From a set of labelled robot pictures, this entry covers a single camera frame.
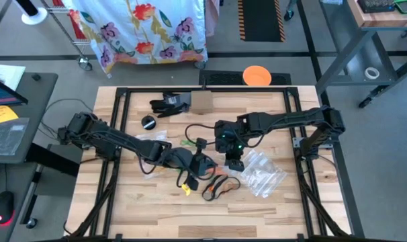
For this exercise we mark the yellow sticky note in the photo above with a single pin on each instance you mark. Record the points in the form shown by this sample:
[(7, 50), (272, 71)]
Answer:
[(2, 114)]

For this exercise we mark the floral fabric backdrop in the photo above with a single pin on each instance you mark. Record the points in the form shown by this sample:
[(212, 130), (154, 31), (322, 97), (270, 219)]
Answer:
[(79, 43)]

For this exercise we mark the white tape roll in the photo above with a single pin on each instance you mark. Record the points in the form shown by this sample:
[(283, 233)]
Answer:
[(367, 73)]

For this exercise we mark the orange rubber band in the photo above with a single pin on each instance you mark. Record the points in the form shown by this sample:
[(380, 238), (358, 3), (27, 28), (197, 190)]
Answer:
[(225, 186), (219, 171)]

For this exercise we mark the pale pink cloth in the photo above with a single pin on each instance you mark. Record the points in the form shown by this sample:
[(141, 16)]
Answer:
[(213, 17)]

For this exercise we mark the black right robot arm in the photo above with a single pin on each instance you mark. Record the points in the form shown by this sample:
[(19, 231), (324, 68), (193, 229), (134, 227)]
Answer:
[(291, 117)]

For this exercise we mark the green tray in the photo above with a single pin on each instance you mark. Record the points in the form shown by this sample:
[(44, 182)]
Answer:
[(396, 5)]

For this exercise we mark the wide black rubber band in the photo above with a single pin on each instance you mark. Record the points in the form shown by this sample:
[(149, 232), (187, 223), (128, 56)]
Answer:
[(206, 196), (239, 184)]

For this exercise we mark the wooden top workbench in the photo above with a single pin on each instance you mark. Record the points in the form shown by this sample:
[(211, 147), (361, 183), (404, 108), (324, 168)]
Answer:
[(378, 20)]

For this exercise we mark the floral print curtain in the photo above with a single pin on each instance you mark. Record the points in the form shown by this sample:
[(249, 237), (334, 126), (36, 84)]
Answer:
[(139, 30)]

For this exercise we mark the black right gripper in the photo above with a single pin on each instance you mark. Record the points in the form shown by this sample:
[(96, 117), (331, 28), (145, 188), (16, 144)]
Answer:
[(232, 138)]

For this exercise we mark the hazard striped floor mat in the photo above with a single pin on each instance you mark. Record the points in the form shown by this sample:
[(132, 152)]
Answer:
[(260, 20)]

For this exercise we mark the yellow tape tag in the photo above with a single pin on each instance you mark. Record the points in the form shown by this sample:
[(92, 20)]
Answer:
[(186, 190)]

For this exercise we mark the grey cart leg with caster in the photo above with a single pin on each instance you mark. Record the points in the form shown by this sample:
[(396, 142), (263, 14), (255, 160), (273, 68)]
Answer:
[(289, 15)]

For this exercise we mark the white paper sheet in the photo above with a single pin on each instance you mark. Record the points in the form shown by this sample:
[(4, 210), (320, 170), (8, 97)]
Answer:
[(8, 72)]

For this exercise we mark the computer monitor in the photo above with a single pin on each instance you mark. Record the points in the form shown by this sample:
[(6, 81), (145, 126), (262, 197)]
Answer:
[(2, 94)]

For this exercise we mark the black work gloves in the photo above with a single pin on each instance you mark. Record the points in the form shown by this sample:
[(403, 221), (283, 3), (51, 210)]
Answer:
[(168, 105)]

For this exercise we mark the black keyboard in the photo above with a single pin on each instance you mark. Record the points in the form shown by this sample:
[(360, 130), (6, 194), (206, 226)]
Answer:
[(374, 5)]

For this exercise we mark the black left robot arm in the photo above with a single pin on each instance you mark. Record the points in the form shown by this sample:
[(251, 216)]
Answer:
[(116, 138)]

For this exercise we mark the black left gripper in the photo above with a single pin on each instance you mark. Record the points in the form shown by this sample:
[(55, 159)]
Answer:
[(196, 164)]

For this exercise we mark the red fabric panel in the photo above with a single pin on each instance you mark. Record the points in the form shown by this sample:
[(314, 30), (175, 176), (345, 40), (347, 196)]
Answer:
[(78, 27)]

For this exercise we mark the green rubber band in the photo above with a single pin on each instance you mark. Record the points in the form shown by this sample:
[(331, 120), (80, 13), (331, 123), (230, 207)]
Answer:
[(187, 143)]

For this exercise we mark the grey plastic bag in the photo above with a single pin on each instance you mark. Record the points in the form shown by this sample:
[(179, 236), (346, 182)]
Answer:
[(5, 138)]

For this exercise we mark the dark grey desk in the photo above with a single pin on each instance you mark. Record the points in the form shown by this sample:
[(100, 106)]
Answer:
[(39, 101)]

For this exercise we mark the brown cardboard box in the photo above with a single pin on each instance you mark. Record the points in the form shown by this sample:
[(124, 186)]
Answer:
[(201, 102)]

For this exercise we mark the orange bowl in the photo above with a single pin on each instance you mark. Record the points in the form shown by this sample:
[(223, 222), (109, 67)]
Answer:
[(257, 75)]

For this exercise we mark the white round pedestal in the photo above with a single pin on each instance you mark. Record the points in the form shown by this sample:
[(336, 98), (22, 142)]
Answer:
[(35, 18)]

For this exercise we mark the black computer mouse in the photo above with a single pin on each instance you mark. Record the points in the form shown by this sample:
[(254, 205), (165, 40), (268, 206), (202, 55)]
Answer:
[(3, 205)]

